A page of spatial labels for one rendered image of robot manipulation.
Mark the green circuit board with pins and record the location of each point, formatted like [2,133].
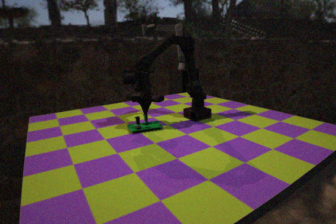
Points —
[145,125]

